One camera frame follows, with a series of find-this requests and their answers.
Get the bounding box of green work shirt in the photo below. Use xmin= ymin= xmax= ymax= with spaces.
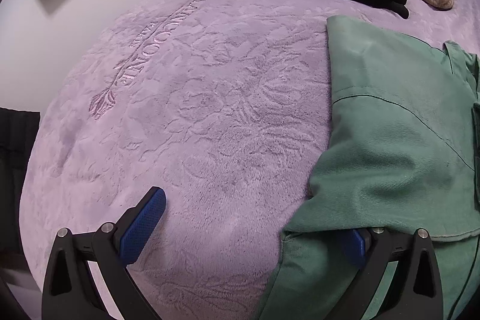
xmin=256 ymin=15 xmax=479 ymax=319

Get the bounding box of black furniture at left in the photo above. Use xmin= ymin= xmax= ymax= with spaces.
xmin=0 ymin=108 xmax=40 ymax=254

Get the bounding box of purple embossed bed blanket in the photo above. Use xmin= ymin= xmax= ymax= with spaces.
xmin=19 ymin=0 xmax=479 ymax=319

